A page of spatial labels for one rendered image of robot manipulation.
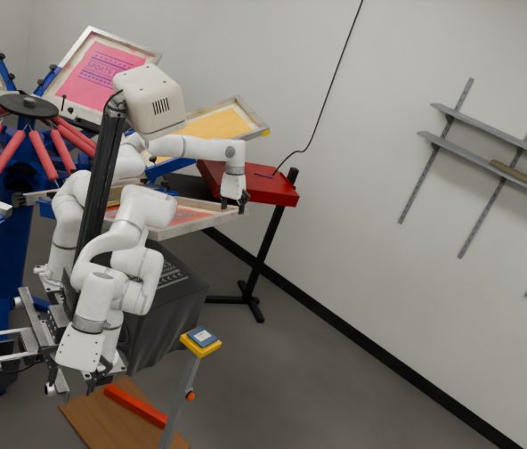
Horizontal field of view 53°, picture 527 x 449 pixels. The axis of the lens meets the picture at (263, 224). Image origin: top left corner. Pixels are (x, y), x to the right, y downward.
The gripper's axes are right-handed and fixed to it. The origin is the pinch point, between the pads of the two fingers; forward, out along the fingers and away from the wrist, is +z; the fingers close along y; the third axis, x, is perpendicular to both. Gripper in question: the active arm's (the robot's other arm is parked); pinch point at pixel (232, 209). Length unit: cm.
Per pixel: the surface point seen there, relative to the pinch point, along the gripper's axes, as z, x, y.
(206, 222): 8.3, -1.1, -12.7
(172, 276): 44, 7, -41
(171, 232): 8.4, -22.1, -12.4
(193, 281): 47, 14, -33
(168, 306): 51, -7, -28
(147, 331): 62, -16, -32
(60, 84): -35, 57, -207
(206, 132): -15, 88, -97
